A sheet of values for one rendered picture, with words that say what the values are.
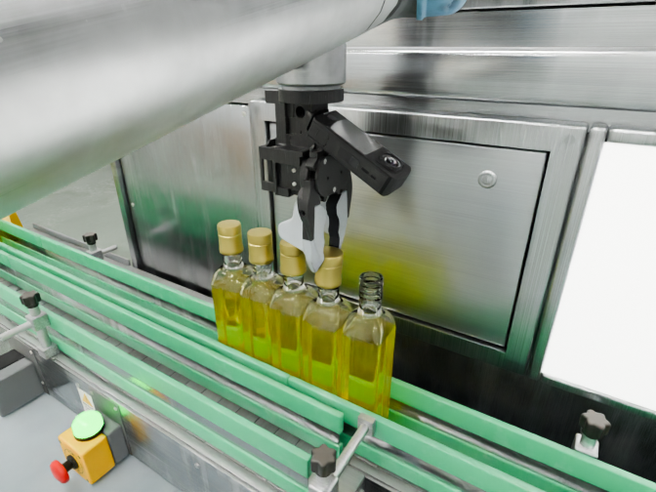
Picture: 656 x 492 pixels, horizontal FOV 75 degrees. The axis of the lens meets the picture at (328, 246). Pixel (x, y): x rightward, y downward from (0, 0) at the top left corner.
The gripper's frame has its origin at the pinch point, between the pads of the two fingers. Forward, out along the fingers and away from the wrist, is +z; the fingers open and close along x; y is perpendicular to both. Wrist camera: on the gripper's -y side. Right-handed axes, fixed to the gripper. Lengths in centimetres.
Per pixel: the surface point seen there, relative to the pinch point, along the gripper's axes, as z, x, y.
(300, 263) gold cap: 1.8, 0.4, 4.1
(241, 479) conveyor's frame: 27.6, 14.9, 4.3
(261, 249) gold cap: 1.2, 0.9, 10.4
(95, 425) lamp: 30.6, 18.7, 32.5
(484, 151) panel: -12.4, -13.0, -14.2
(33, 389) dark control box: 37, 17, 59
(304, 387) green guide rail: 19.1, 4.0, 1.6
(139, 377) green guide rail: 21.4, 13.6, 25.6
